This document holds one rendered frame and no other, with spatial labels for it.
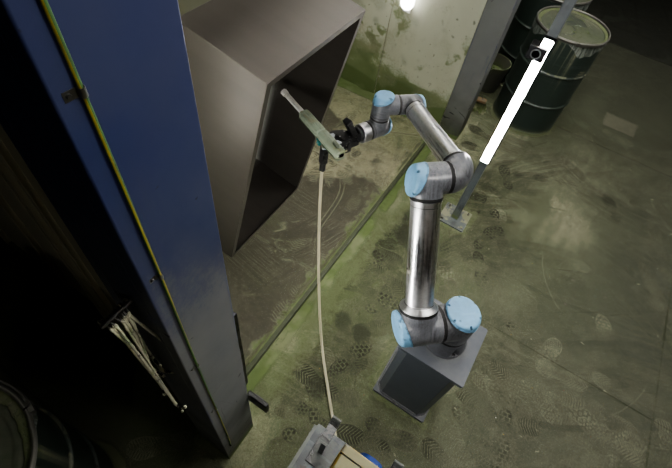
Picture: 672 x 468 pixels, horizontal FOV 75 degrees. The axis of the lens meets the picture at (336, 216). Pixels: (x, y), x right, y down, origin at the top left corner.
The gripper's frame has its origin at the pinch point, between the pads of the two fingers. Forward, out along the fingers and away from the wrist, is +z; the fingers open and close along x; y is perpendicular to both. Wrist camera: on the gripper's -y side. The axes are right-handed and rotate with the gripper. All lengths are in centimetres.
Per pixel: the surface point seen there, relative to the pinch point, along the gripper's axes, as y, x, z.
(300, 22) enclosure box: -53, 8, 11
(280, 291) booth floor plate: 109, -4, 19
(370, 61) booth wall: 73, 130, -144
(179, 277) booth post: -53, -65, 82
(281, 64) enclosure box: -51, -8, 28
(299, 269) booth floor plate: 108, 3, 1
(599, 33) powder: 18, 25, -276
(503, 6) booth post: -7, 52, -175
